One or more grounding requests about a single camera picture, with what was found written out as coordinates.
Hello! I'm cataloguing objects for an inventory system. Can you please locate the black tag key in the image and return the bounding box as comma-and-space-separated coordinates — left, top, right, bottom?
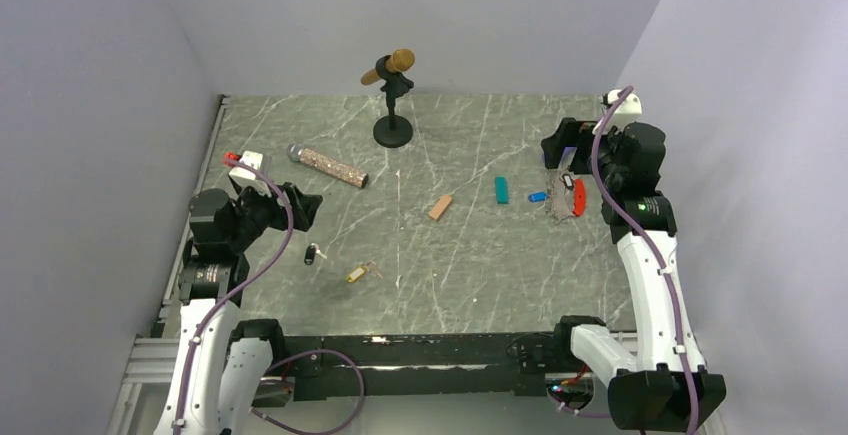
304, 243, 327, 266

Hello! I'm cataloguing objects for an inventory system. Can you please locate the wooden block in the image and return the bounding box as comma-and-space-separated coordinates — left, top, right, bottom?
428, 194, 453, 221

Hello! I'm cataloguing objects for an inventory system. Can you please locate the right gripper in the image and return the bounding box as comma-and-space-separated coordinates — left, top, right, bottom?
542, 117, 627, 189

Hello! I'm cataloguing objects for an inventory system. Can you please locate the red carabiner keyring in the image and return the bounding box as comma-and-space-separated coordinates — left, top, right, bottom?
572, 179, 587, 217

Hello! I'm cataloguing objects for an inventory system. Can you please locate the purple cable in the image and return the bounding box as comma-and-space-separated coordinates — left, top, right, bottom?
589, 85, 700, 435
173, 158, 366, 435

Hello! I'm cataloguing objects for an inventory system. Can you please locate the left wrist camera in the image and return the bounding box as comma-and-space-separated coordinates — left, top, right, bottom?
222, 151, 271, 196

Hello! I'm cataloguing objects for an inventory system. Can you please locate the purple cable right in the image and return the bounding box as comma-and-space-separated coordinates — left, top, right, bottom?
589, 85, 700, 435

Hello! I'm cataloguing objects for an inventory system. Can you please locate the teal block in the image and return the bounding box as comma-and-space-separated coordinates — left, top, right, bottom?
494, 176, 509, 204

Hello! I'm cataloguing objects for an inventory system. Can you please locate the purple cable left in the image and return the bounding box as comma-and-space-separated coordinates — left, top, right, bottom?
173, 158, 366, 435

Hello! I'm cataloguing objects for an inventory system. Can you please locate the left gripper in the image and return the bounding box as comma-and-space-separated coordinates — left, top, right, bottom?
227, 180, 321, 252

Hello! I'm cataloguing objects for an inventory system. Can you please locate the gold microphone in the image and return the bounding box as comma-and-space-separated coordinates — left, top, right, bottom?
360, 48, 416, 86

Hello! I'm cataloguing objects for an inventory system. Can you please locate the blue key tag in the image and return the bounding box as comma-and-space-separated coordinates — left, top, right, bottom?
528, 192, 547, 203

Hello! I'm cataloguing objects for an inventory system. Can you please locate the black microphone stand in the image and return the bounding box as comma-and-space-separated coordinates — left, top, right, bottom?
373, 72, 414, 148

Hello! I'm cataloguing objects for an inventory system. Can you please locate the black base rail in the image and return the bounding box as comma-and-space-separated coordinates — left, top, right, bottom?
263, 332, 586, 401

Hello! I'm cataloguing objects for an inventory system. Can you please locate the glitter microphone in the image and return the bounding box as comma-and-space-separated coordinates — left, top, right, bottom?
287, 143, 370, 189

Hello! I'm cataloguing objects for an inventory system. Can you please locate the yellow tag key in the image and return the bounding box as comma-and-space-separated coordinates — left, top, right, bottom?
346, 261, 384, 283

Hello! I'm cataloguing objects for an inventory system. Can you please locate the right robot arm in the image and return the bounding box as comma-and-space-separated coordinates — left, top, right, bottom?
541, 118, 726, 434

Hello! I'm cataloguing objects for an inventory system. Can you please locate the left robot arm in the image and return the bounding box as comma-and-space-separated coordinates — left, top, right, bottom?
154, 183, 323, 434

